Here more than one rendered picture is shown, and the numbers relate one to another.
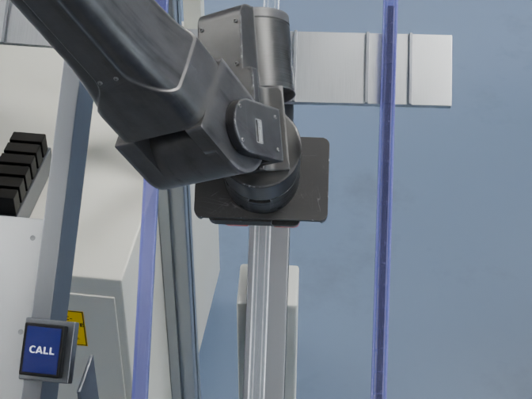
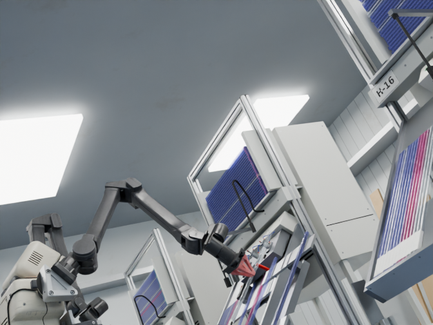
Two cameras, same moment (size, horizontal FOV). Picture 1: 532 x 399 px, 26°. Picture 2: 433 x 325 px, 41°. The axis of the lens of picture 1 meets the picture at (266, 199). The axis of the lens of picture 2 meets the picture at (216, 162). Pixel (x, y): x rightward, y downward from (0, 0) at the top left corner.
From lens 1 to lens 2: 1.98 m
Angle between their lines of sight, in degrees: 77
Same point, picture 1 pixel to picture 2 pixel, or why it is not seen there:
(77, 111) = (272, 297)
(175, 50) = (180, 225)
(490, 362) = not seen: outside the picture
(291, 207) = (232, 261)
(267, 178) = (206, 246)
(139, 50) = (173, 225)
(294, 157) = (210, 240)
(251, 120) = (194, 233)
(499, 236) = not seen: outside the picture
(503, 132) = not seen: outside the picture
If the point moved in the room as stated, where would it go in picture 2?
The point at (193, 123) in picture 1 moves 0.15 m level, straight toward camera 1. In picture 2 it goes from (181, 233) to (145, 238)
